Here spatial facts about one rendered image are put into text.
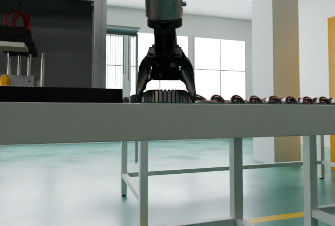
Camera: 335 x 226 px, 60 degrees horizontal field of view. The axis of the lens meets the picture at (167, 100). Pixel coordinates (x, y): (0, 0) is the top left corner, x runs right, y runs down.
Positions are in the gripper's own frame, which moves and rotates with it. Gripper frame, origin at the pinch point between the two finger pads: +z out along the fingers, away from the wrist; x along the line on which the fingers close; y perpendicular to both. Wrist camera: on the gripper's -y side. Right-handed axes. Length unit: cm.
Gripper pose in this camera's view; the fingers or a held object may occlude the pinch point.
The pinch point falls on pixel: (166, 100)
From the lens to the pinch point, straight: 70.0
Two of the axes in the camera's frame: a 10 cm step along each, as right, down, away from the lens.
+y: -0.4, 4.8, -8.7
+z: 0.1, 8.8, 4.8
